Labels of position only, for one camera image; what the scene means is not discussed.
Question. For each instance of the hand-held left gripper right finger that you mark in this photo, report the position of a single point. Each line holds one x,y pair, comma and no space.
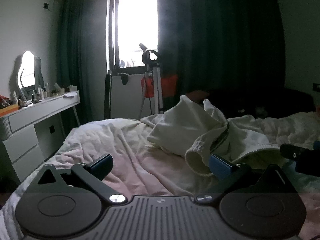
220,167

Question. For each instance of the silver tripod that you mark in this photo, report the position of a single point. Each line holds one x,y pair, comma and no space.
157,87

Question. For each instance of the cream fuzzy cloth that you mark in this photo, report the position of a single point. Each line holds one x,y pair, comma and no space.
300,125

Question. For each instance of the group of cosmetic bottles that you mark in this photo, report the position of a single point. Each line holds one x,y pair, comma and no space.
40,93

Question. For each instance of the dark green curtain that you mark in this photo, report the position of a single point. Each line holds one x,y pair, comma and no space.
225,30
82,55

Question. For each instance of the white dressing desk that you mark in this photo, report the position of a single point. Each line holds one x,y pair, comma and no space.
25,140

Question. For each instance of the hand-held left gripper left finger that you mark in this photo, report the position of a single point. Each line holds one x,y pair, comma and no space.
103,163

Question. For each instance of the white paper sheet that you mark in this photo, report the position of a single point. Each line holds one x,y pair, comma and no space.
70,94

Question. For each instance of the white tissue box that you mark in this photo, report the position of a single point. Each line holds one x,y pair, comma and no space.
72,88

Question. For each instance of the black wall plug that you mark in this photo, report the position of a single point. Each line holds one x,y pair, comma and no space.
46,5

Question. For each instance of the wavy white vanity mirror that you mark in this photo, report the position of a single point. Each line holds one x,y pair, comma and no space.
27,67

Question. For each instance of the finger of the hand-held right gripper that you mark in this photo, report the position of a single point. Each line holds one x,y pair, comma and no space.
290,151
307,163

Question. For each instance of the pale pink bed blanket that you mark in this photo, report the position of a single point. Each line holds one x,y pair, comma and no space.
125,142

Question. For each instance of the window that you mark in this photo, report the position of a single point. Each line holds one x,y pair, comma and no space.
137,17

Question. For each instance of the orange bag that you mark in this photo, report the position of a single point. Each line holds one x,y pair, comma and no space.
168,85

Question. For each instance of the small black device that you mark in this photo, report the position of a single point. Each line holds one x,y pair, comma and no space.
124,78

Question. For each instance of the black socket under desk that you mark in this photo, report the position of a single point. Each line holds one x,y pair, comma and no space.
51,129

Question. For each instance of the black chair back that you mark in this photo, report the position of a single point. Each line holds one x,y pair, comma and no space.
108,95

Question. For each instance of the white sweater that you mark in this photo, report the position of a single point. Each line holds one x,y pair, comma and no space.
185,125

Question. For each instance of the orange box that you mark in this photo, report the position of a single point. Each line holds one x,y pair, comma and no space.
8,110

